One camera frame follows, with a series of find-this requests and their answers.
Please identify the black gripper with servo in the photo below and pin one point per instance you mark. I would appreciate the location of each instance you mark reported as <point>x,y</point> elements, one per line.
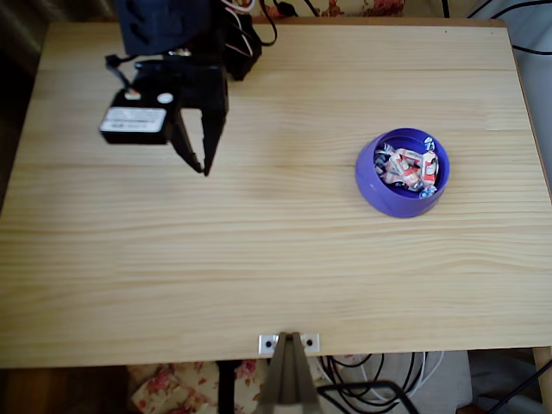
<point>206,92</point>

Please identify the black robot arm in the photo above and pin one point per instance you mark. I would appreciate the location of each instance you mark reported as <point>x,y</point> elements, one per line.
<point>159,26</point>

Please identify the purple plastic bowl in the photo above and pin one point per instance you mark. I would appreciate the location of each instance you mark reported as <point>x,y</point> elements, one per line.
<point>379,194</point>

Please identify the floral cloth behind table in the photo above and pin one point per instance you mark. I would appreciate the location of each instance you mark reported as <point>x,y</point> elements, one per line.
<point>345,8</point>

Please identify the floral cloth under table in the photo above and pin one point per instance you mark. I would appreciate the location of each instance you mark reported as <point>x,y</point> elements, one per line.
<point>172,388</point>

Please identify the wooden table leg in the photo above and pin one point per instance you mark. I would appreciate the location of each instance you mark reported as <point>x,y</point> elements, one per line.
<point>544,379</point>

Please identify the silver metal bracket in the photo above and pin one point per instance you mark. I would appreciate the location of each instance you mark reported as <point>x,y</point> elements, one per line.
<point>265,343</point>

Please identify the black post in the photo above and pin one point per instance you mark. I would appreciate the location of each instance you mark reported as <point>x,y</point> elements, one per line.
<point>226,388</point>

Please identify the beige camera stand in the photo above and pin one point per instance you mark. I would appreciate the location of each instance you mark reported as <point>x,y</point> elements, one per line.
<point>286,379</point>

